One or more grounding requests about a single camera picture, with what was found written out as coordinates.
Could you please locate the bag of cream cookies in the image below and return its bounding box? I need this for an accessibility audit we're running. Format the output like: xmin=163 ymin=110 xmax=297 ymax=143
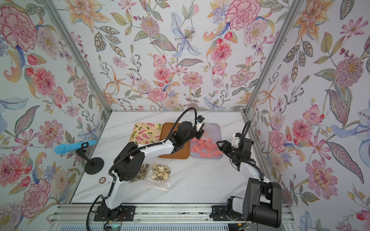
xmin=145 ymin=162 xmax=172 ymax=192

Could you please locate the bag of pink cookies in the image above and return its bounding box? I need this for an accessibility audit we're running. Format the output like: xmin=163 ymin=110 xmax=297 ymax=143
xmin=201 ymin=122 xmax=221 ymax=141

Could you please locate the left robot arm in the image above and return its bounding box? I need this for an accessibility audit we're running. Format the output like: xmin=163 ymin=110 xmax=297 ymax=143
xmin=99 ymin=116 xmax=204 ymax=218

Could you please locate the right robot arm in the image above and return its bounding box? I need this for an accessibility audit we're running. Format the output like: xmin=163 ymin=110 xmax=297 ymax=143
xmin=217 ymin=136 xmax=282 ymax=228

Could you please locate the pile of pink cookies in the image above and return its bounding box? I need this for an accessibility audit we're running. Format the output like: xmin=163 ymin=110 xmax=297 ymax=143
xmin=190 ymin=138 xmax=223 ymax=159

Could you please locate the bag of brown cookies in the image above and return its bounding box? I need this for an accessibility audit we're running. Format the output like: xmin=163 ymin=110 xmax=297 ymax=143
xmin=130 ymin=163 xmax=150 ymax=182

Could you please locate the brown wooden tray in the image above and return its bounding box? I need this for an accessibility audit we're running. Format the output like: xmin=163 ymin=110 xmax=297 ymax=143
xmin=158 ymin=122 xmax=191 ymax=160

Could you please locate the lilac plastic tray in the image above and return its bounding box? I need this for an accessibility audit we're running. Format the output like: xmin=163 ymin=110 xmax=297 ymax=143
xmin=190 ymin=123 xmax=223 ymax=160

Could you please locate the floral pattern tray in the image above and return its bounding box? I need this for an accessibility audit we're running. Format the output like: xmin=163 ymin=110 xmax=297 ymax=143
xmin=130 ymin=122 xmax=162 ymax=145

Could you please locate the black microphone stand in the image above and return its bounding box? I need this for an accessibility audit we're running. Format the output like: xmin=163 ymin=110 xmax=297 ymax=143
xmin=75 ymin=142 xmax=104 ymax=175

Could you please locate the blue microphone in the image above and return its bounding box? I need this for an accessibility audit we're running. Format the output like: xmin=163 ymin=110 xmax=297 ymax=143
xmin=54 ymin=140 xmax=97 ymax=155

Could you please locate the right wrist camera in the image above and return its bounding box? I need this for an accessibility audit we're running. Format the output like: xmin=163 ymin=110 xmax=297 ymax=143
xmin=231 ymin=133 xmax=242 ymax=148

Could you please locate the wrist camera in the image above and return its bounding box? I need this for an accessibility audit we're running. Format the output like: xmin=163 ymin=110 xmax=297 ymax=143
xmin=231 ymin=133 xmax=242 ymax=148
xmin=196 ymin=115 xmax=205 ymax=128

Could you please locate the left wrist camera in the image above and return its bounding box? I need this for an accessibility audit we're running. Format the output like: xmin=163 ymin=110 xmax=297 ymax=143
xmin=196 ymin=115 xmax=205 ymax=128

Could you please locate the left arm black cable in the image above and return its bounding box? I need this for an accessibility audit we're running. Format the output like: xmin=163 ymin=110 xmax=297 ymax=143
xmin=86 ymin=107 xmax=198 ymax=231

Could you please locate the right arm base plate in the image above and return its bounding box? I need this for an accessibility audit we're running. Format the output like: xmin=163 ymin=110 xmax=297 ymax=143
xmin=210 ymin=205 xmax=246 ymax=222

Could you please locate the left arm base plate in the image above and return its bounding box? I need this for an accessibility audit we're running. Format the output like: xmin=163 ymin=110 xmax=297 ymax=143
xmin=93 ymin=206 xmax=136 ymax=222

